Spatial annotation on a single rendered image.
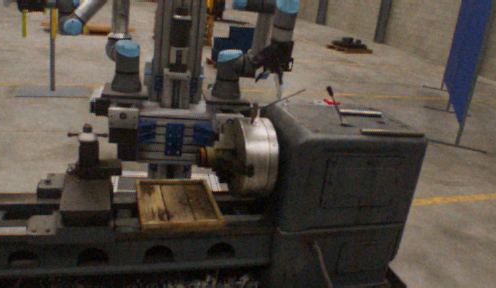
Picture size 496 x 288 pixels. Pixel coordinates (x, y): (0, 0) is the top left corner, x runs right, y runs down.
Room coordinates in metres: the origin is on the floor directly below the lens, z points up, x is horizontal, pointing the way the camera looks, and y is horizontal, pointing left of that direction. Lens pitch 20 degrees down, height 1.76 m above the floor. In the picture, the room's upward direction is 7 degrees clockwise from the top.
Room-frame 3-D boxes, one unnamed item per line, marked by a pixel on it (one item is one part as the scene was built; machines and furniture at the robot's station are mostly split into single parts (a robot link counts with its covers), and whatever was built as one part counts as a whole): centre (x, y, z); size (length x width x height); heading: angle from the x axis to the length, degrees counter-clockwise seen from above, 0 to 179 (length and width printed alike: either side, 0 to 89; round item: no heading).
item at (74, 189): (1.51, 0.58, 0.95); 0.43 x 0.17 x 0.05; 19
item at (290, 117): (1.84, -0.37, 1.06); 0.59 x 0.48 x 0.39; 109
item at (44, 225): (1.48, 0.62, 0.90); 0.47 x 0.30 x 0.06; 19
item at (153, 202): (1.60, 0.25, 0.89); 0.36 x 0.30 x 0.04; 19
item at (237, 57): (2.28, 0.15, 1.33); 0.13 x 0.12 x 0.14; 97
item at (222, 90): (2.28, 0.15, 1.21); 0.15 x 0.15 x 0.10
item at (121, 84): (2.17, 0.63, 1.21); 0.15 x 0.15 x 0.10
